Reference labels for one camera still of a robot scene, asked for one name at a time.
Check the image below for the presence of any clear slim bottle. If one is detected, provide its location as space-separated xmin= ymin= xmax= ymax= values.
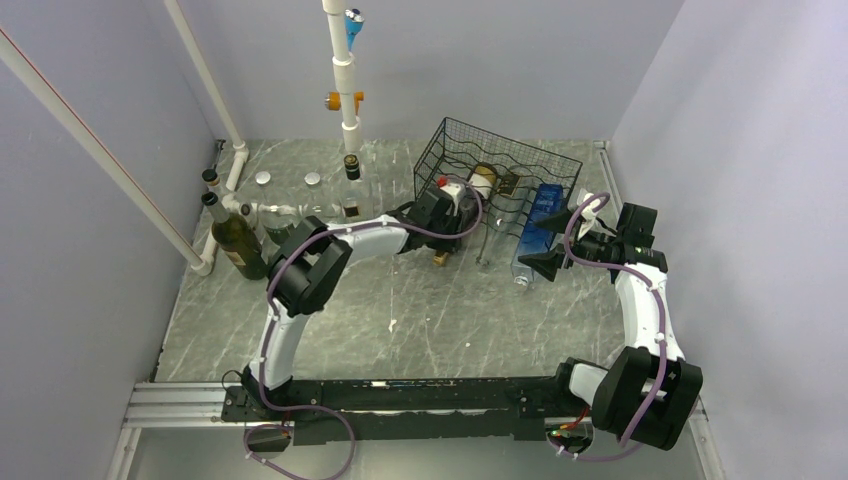
xmin=476 ymin=170 xmax=532 ymax=269

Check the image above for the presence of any dark green wine bottle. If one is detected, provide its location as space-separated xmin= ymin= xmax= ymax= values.
xmin=201 ymin=191 xmax=268 ymax=280

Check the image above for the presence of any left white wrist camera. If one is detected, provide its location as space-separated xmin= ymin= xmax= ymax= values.
xmin=436 ymin=176 xmax=466 ymax=209

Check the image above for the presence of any clear bottle dark label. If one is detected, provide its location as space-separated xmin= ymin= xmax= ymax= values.
xmin=303 ymin=172 xmax=341 ymax=223

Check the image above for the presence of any aluminium frame rail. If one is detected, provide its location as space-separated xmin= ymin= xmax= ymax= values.
xmin=125 ymin=141 xmax=724 ymax=479

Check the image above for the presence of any black wire wine rack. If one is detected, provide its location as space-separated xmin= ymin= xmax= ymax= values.
xmin=413 ymin=117 xmax=583 ymax=237

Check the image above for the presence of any blue square glass bottle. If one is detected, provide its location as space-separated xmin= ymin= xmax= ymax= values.
xmin=511 ymin=183 xmax=563 ymax=287

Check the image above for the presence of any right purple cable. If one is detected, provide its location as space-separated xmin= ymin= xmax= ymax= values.
xmin=547 ymin=192 xmax=670 ymax=464

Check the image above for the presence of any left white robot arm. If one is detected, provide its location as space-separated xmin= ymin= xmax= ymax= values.
xmin=241 ymin=177 xmax=492 ymax=420

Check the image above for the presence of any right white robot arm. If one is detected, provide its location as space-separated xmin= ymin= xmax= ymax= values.
xmin=519 ymin=199 xmax=703 ymax=450

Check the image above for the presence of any white PVC pipe frame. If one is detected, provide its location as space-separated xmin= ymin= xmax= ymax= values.
xmin=1 ymin=1 xmax=363 ymax=276

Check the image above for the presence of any blue pipe clip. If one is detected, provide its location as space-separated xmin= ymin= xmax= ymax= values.
xmin=345 ymin=8 xmax=365 ymax=51

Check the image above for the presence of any purple cable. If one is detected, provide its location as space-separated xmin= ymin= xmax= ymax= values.
xmin=547 ymin=192 xmax=670 ymax=464
xmin=242 ymin=178 xmax=485 ymax=480

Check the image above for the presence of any dark gold-foil wine bottle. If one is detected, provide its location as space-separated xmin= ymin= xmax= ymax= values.
xmin=450 ymin=162 xmax=497 ymax=232

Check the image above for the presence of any clear bottle silver cap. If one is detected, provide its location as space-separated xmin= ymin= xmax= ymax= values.
xmin=255 ymin=171 xmax=300 ymax=246

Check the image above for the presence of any clear square bottle black cap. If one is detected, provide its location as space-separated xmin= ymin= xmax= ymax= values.
xmin=339 ymin=154 xmax=376 ymax=222

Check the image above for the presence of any orange pipe clamp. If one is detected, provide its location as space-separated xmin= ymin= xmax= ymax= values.
xmin=324 ymin=91 xmax=366 ymax=113

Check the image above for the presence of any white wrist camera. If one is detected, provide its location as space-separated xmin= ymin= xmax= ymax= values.
xmin=436 ymin=176 xmax=466 ymax=209
xmin=570 ymin=188 xmax=604 ymax=241

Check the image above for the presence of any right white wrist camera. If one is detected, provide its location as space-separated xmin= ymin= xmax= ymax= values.
xmin=570 ymin=188 xmax=604 ymax=241

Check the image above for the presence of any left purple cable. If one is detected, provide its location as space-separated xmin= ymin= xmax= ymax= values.
xmin=242 ymin=178 xmax=485 ymax=480

